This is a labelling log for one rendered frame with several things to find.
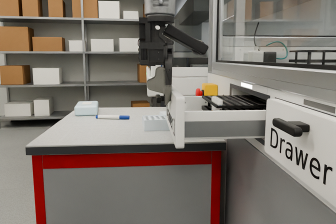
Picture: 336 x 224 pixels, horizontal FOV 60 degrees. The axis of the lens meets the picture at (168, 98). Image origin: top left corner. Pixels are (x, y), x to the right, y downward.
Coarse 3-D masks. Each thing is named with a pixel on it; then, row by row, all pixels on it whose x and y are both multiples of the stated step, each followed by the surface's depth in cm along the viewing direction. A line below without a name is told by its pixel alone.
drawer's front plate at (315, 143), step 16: (272, 112) 55; (288, 112) 49; (304, 112) 44; (320, 112) 43; (320, 128) 40; (272, 144) 55; (288, 144) 49; (304, 144) 44; (320, 144) 40; (288, 160) 49; (320, 160) 40; (304, 176) 44; (320, 176) 40; (320, 192) 40
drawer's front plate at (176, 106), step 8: (176, 96) 60; (168, 104) 79; (176, 104) 59; (168, 112) 79; (176, 112) 60; (168, 120) 79; (176, 120) 60; (176, 128) 60; (176, 136) 60; (176, 144) 60
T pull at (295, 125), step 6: (276, 120) 46; (282, 120) 45; (276, 126) 46; (282, 126) 44; (288, 126) 42; (294, 126) 41; (300, 126) 42; (306, 126) 43; (288, 132) 42; (294, 132) 40; (300, 132) 40
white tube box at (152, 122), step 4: (144, 116) 105; (148, 116) 105; (152, 116) 106; (156, 116) 106; (160, 116) 105; (164, 116) 105; (144, 120) 98; (148, 120) 98; (152, 120) 99; (156, 120) 99; (160, 120) 99; (164, 120) 99; (144, 124) 98; (148, 124) 99; (152, 124) 99; (156, 124) 99; (160, 124) 99; (164, 124) 99; (144, 128) 98; (148, 128) 99; (152, 128) 99; (156, 128) 99; (160, 128) 99; (164, 128) 100; (168, 128) 100
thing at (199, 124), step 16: (192, 96) 86; (192, 112) 62; (208, 112) 62; (224, 112) 62; (240, 112) 63; (256, 112) 63; (192, 128) 62; (208, 128) 62; (224, 128) 63; (240, 128) 63; (256, 128) 63
